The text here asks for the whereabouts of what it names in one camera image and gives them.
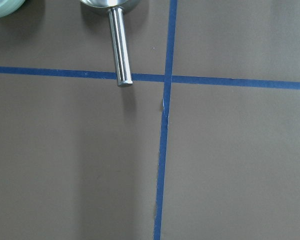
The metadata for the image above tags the steel ice scoop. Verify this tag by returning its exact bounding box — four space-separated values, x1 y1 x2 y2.
81 0 139 88

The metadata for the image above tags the green bowl of ice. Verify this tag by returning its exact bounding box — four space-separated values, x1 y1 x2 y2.
0 0 25 18

